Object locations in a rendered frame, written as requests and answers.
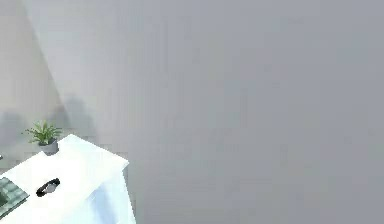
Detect white desk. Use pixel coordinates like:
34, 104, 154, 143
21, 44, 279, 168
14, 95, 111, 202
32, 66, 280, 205
0, 133, 137, 224

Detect green plant in grey pot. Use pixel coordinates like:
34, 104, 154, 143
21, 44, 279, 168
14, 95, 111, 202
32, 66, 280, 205
22, 120, 64, 156

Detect black wristwatch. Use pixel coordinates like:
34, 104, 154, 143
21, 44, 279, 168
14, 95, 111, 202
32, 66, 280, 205
35, 177, 61, 198

